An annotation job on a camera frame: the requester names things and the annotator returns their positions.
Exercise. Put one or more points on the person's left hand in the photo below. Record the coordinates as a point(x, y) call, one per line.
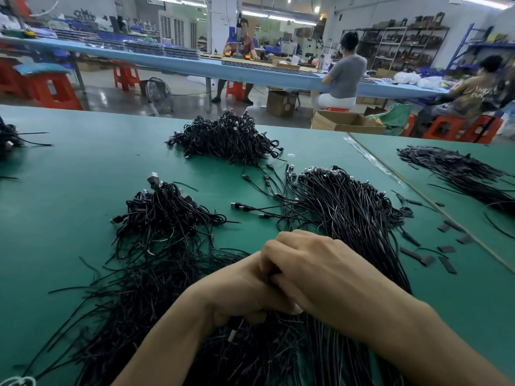
point(237, 289)

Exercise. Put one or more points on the person's right hand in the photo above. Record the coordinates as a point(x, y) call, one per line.
point(346, 281)

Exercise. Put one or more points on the person's left forearm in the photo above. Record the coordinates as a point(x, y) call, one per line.
point(161, 353)

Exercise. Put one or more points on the scattered dark tie pieces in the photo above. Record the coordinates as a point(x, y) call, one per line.
point(447, 265)

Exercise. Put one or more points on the open cardboard box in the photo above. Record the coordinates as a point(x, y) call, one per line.
point(348, 123)

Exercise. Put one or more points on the green bag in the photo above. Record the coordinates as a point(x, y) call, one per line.
point(394, 119)

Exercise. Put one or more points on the red plastic stool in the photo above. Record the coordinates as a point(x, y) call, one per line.
point(10, 78)
point(236, 90)
point(447, 129)
point(125, 76)

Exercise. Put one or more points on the small cardboard box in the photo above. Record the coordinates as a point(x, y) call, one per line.
point(282, 103)

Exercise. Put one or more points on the grey floor fan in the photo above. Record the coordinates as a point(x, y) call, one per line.
point(157, 96)

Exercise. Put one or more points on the pile of white bags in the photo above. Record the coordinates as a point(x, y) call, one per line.
point(418, 79)

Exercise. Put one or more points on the long blue workbench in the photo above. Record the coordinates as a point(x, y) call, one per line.
point(213, 68)

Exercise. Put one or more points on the metal storage shelf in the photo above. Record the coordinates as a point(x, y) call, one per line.
point(406, 42)

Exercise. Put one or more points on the white pillar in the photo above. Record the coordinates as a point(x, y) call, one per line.
point(221, 21)

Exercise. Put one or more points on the blue metal rack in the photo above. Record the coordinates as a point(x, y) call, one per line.
point(483, 45)

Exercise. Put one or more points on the red stool with blue seat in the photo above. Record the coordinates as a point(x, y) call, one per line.
point(50, 88)

